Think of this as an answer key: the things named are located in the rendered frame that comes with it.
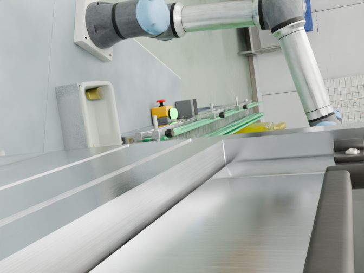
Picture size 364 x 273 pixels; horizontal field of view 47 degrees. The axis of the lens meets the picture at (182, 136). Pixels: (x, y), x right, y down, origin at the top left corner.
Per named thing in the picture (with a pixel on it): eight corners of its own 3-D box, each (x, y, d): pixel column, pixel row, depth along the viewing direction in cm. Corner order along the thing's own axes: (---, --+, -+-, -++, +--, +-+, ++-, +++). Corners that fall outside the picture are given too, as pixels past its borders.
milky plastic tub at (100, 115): (67, 162, 123) (93, 160, 120) (55, 85, 121) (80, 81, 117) (100, 152, 139) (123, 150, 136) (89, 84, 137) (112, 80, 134)
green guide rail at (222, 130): (145, 163, 140) (168, 162, 137) (145, 161, 140) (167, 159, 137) (253, 114, 301) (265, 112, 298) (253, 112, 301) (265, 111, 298)
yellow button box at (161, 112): (152, 124, 178) (168, 122, 175) (149, 106, 177) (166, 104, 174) (158, 122, 184) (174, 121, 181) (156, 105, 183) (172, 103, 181)
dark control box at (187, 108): (176, 117, 203) (193, 116, 200) (174, 101, 202) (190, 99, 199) (182, 116, 211) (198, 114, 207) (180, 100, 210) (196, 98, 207)
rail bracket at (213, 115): (195, 121, 190) (223, 118, 185) (193, 104, 189) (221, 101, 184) (197, 120, 194) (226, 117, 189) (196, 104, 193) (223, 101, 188)
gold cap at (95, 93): (104, 95, 134) (92, 97, 135) (101, 85, 132) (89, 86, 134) (99, 100, 131) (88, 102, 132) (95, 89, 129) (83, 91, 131)
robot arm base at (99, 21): (86, -7, 134) (114, -14, 131) (111, 15, 148) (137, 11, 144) (83, 36, 131) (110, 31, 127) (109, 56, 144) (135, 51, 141)
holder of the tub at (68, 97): (70, 180, 124) (92, 179, 121) (54, 86, 121) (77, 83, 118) (101, 168, 140) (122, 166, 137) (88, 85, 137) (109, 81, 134)
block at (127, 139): (120, 166, 138) (139, 164, 136) (116, 137, 137) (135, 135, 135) (125, 163, 142) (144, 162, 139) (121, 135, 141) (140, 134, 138)
